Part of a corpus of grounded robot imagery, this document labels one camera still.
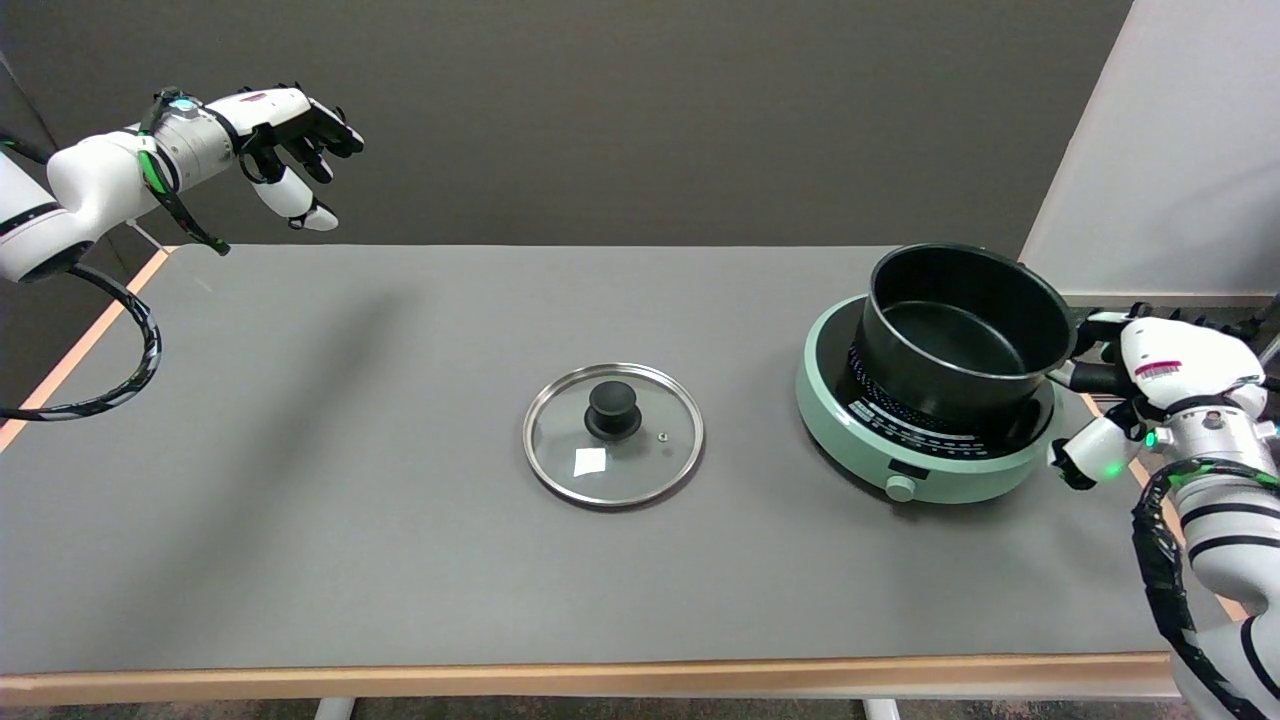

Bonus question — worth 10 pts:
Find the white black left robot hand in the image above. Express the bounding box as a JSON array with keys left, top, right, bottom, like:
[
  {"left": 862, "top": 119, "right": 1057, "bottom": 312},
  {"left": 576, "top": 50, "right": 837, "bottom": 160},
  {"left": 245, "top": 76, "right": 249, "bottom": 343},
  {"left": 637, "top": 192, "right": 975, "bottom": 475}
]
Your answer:
[{"left": 205, "top": 83, "right": 366, "bottom": 233}]

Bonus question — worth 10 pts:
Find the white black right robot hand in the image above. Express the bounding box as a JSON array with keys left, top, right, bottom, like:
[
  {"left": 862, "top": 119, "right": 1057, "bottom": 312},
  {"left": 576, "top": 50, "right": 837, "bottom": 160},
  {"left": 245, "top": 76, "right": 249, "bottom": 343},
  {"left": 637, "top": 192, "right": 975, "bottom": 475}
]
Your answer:
[{"left": 1047, "top": 303, "right": 1267, "bottom": 492}]

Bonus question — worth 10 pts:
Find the black pot with long handle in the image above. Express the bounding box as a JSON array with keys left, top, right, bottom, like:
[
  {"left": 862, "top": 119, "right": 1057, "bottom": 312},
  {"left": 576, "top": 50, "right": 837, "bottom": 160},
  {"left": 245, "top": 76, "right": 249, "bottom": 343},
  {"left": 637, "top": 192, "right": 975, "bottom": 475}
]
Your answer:
[{"left": 855, "top": 243, "right": 1131, "bottom": 431}]

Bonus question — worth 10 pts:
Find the green round induction cooker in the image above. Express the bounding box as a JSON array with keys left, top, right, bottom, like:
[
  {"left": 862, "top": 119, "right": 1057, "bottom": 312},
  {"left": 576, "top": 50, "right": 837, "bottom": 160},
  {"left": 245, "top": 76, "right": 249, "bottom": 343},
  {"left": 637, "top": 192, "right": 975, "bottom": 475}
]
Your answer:
[{"left": 796, "top": 295, "right": 1066, "bottom": 505}]

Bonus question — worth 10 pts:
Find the grey table mat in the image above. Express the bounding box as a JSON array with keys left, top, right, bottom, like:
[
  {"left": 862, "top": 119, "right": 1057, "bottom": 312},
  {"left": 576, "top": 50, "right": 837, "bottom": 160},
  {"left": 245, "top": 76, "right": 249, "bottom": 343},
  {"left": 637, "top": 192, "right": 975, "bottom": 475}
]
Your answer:
[{"left": 0, "top": 245, "right": 1243, "bottom": 676}]

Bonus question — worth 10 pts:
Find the glass lid with black knob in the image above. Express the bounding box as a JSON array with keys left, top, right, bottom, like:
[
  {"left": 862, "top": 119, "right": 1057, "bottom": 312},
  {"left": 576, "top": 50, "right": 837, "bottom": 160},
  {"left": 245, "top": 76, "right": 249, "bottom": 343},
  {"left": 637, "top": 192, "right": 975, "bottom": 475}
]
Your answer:
[{"left": 522, "top": 362, "right": 706, "bottom": 509}]

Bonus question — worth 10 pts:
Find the black green left wrist cable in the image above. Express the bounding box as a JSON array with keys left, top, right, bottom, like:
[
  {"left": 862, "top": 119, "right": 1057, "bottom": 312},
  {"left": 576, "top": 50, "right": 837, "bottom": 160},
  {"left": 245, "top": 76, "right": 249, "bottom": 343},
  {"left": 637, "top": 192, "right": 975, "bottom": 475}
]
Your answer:
[{"left": 137, "top": 88, "right": 231, "bottom": 257}]

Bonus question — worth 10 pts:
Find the black wrapped right arm cable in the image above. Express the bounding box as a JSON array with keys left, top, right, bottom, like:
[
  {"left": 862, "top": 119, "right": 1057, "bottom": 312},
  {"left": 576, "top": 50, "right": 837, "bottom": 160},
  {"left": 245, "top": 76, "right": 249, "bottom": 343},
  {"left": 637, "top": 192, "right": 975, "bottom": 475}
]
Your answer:
[{"left": 1130, "top": 458, "right": 1280, "bottom": 720}]

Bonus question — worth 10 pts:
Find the black wrapped arm cable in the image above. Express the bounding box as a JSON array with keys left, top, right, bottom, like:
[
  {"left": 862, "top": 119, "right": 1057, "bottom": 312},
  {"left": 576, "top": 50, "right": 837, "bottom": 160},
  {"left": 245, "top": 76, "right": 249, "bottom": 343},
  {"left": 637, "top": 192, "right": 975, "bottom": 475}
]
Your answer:
[
  {"left": 1130, "top": 458, "right": 1280, "bottom": 720},
  {"left": 0, "top": 262, "right": 163, "bottom": 421}
]

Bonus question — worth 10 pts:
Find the black wrapped left arm cable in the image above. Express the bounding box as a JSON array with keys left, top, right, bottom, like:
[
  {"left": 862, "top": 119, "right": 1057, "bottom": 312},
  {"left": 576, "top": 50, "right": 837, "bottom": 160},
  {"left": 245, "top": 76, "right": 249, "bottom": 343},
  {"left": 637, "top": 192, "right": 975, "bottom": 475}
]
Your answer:
[{"left": 0, "top": 262, "right": 163, "bottom": 421}]

